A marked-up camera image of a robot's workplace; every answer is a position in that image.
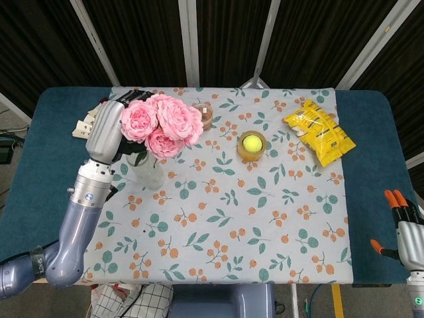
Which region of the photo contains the right silver orange-tipped robot hand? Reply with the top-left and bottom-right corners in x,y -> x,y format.
370,189 -> 424,272

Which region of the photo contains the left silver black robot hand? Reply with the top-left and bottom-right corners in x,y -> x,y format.
85,88 -> 154,164

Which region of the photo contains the pink rose bouquet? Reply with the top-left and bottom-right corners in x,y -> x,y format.
119,93 -> 205,166

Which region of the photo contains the textured clear glass vase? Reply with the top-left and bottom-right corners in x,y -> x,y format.
125,150 -> 166,191

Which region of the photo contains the teal blue table cover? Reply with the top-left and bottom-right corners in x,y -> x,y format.
0,85 -> 420,286

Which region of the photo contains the dark pleated backdrop curtain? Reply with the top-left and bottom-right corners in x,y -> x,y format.
0,0 -> 424,166

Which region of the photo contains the brown tape roll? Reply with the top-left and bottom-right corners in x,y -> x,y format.
191,101 -> 215,132

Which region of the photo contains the yellow snack bag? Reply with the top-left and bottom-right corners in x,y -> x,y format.
281,98 -> 357,168

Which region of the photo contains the yellow-green tennis ball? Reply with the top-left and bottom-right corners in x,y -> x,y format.
242,135 -> 264,153

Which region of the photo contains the amber packing tape roll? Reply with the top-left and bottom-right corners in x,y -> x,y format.
237,130 -> 268,164

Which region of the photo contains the fruit and leaf print tablecloth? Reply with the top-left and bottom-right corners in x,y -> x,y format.
78,86 -> 354,286

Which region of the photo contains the white black grid bag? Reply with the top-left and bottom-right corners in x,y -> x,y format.
90,282 -> 175,318

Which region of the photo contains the blue-grey robot torso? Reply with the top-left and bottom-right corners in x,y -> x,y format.
170,284 -> 276,318

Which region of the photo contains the white frame post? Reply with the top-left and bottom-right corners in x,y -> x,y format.
70,0 -> 120,86
335,0 -> 412,90
243,0 -> 282,89
178,0 -> 201,87

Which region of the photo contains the blue floor cable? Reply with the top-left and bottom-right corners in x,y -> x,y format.
310,284 -> 329,318

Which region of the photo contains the black arm strap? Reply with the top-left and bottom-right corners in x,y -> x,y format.
28,245 -> 46,278

